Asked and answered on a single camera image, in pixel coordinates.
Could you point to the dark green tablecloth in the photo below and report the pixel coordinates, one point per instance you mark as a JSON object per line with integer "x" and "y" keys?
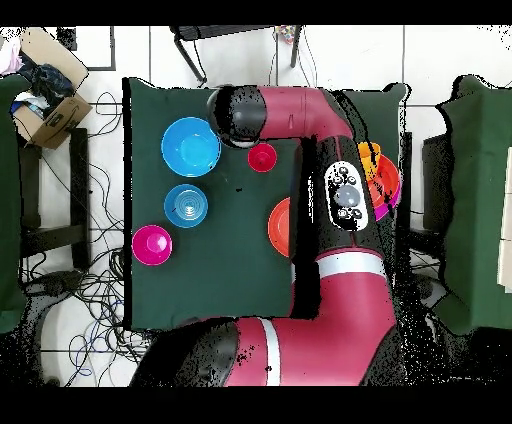
{"x": 220, "y": 260}

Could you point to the small magenta bowl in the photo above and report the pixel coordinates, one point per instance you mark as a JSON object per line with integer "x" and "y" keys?
{"x": 152, "y": 244}

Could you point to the cardboard box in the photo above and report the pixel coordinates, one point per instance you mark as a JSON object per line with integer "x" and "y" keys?
{"x": 60, "y": 120}

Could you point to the colourful small objects pile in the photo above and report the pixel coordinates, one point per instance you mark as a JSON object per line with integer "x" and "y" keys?
{"x": 286, "y": 34}

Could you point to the orange-red bowl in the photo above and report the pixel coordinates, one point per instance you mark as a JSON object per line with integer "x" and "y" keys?
{"x": 386, "y": 176}
{"x": 280, "y": 228}

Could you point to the red cup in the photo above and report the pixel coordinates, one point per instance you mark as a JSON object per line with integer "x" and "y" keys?
{"x": 262, "y": 157}

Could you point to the large blue bowl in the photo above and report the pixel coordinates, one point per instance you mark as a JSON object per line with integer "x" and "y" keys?
{"x": 191, "y": 146}

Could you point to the large pink bowl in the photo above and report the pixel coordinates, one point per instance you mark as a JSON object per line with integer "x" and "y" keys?
{"x": 386, "y": 212}

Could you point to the black stool frame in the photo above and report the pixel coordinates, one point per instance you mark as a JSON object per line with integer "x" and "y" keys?
{"x": 188, "y": 32}

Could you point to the orange cup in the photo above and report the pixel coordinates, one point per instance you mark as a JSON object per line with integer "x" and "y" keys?
{"x": 366, "y": 154}

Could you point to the green cloth covered table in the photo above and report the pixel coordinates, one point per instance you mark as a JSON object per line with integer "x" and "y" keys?
{"x": 10, "y": 200}
{"x": 480, "y": 140}

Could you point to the black bench frame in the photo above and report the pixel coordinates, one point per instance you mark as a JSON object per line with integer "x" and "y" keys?
{"x": 78, "y": 180}

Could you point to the small blue bowl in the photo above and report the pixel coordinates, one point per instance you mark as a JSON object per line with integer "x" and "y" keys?
{"x": 186, "y": 206}

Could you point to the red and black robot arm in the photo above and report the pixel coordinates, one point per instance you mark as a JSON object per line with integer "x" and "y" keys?
{"x": 340, "y": 312}

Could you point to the dark blue cloth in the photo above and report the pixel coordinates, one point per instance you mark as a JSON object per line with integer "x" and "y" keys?
{"x": 48, "y": 84}

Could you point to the black pedestal leg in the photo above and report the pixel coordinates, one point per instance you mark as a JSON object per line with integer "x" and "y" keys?
{"x": 436, "y": 292}
{"x": 60, "y": 282}

